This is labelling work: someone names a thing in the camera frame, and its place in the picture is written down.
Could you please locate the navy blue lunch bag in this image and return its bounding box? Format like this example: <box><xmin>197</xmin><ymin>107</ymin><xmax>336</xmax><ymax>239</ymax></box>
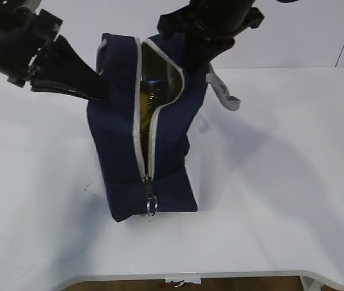
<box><xmin>87</xmin><ymin>33</ymin><xmax>240</xmax><ymax>222</ymax></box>

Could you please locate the yellow banana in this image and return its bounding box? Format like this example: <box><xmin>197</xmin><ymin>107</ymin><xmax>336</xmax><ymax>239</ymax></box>
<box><xmin>140</xmin><ymin>80</ymin><xmax>162</xmax><ymax>145</ymax></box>

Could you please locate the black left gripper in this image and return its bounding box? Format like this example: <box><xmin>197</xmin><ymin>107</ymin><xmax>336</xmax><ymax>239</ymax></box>
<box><xmin>0</xmin><ymin>1</ymin><xmax>109</xmax><ymax>101</ymax></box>

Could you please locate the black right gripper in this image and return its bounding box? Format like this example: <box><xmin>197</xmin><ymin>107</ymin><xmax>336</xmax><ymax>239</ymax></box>
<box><xmin>157</xmin><ymin>0</ymin><xmax>265</xmax><ymax>74</ymax></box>

